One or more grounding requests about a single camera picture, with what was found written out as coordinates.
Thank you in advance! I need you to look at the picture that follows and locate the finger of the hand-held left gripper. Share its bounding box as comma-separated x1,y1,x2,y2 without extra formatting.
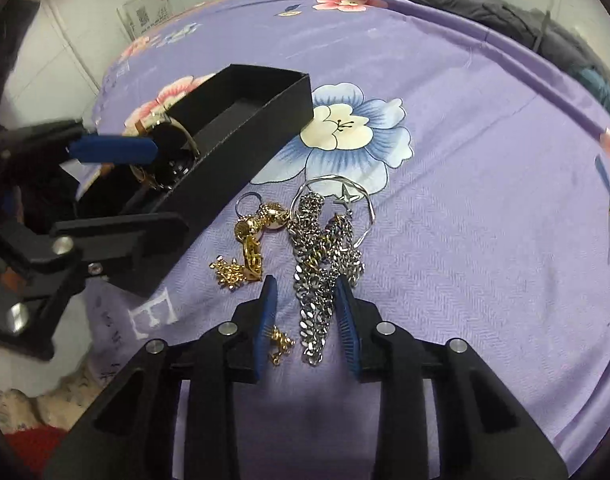
0,119,159,166
0,211,191,362

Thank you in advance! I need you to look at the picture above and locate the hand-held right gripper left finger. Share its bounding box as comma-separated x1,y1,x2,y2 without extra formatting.
42,275,279,480

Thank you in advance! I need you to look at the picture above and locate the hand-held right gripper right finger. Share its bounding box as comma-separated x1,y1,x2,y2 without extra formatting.
334,275,570,480

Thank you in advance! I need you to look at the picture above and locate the chunky silver chain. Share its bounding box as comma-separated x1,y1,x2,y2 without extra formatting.
287,192,366,367

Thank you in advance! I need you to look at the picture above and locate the gold watch with brown strap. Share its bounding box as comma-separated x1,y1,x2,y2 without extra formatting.
125,109,201,193

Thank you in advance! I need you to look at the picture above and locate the black cardboard jewelry box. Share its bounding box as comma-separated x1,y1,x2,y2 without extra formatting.
75,63,314,298

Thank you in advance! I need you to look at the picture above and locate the small gold earring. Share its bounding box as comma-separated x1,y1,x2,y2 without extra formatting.
267,327,296,366

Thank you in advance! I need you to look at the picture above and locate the gold leaf brooch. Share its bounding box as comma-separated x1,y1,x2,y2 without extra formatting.
208,256,246,291

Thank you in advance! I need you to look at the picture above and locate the silver bangle with star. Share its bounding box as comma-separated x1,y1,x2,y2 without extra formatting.
292,175,377,242

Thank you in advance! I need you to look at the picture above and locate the white printed card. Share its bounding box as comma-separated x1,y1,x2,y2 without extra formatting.
118,0,174,41

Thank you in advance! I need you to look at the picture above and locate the purple floral bedsheet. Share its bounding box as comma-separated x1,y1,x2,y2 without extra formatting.
80,0,610,480

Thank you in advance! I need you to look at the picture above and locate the red cloth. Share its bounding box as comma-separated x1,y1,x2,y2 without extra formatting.
5,425,70,477

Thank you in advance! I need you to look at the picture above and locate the dark grey clothing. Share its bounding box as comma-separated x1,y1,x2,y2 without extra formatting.
375,0,610,117

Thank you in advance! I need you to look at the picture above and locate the gold keychain with ring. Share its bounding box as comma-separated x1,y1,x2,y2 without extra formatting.
233,192,291,286

